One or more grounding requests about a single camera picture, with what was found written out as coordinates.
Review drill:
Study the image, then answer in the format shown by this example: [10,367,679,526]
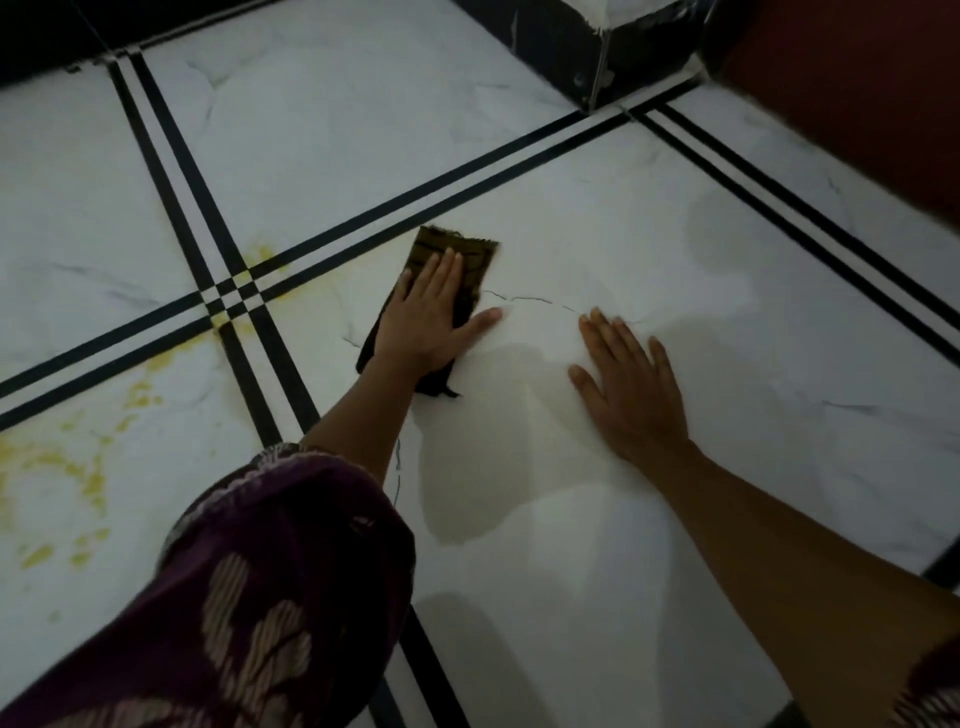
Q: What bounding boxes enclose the maroon patterned right sleeve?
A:
[884,637,960,728]

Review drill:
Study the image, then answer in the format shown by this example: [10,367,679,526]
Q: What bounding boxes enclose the black skirting strip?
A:
[0,0,721,112]

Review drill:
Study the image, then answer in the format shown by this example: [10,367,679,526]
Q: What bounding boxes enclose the yellow stains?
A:
[0,243,301,571]

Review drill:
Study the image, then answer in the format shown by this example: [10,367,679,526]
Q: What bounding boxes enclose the person's right forearm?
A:
[644,442,960,728]

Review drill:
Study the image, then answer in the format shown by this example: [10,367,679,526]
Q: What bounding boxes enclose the maroon patterned sleeve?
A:
[0,442,418,728]
[884,637,960,728]

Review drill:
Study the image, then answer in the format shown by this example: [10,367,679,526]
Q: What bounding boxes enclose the person's left hand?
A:
[372,247,505,380]

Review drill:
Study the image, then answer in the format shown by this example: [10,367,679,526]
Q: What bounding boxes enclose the dark brown cleaning cloth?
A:
[354,224,502,400]

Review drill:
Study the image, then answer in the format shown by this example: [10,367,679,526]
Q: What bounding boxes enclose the maroon patterned left sleeve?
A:
[0,442,418,728]

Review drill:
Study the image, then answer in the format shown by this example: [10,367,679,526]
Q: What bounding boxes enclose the brown wooden door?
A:
[704,0,960,234]

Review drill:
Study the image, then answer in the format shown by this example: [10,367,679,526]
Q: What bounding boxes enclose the person's right hand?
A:
[567,307,695,481]

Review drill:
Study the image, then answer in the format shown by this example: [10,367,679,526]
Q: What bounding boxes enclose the person's left forearm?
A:
[298,353,429,489]

